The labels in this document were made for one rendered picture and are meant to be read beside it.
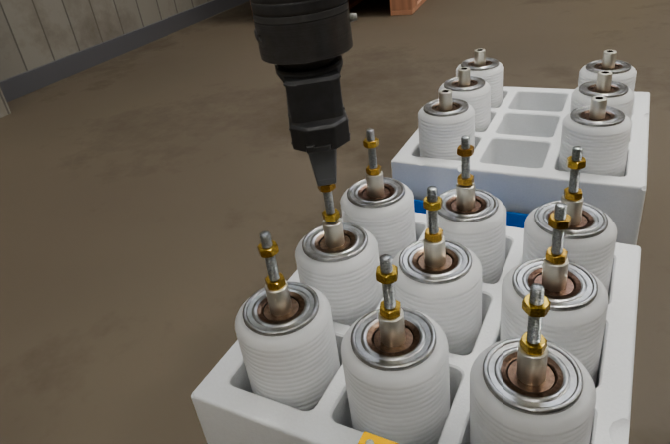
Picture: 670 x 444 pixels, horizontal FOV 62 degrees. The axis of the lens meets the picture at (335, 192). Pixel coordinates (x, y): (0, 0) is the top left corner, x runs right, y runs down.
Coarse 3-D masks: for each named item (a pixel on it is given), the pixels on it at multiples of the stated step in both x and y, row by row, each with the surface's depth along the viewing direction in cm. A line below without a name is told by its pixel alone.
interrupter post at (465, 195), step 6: (456, 186) 66; (462, 186) 65; (468, 186) 65; (474, 186) 65; (456, 192) 66; (462, 192) 65; (468, 192) 65; (474, 192) 65; (456, 198) 67; (462, 198) 65; (468, 198) 65; (474, 198) 66; (462, 204) 66; (468, 204) 66; (474, 204) 66
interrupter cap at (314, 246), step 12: (348, 228) 65; (360, 228) 65; (312, 240) 64; (324, 240) 64; (348, 240) 63; (360, 240) 63; (312, 252) 62; (324, 252) 61; (336, 252) 61; (348, 252) 61; (360, 252) 61
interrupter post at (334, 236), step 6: (324, 222) 62; (336, 222) 61; (324, 228) 62; (330, 228) 61; (336, 228) 61; (342, 228) 62; (324, 234) 63; (330, 234) 62; (336, 234) 62; (342, 234) 62; (330, 240) 62; (336, 240) 62; (342, 240) 63; (330, 246) 63; (336, 246) 62
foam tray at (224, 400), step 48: (624, 288) 61; (336, 336) 61; (480, 336) 58; (624, 336) 55; (240, 384) 59; (336, 384) 55; (624, 384) 51; (240, 432) 55; (288, 432) 51; (336, 432) 50; (624, 432) 47
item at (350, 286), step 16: (368, 240) 63; (304, 256) 62; (368, 256) 61; (304, 272) 62; (320, 272) 60; (336, 272) 60; (352, 272) 60; (368, 272) 62; (320, 288) 61; (336, 288) 61; (352, 288) 61; (368, 288) 62; (336, 304) 62; (352, 304) 62; (368, 304) 63; (336, 320) 63; (352, 320) 63
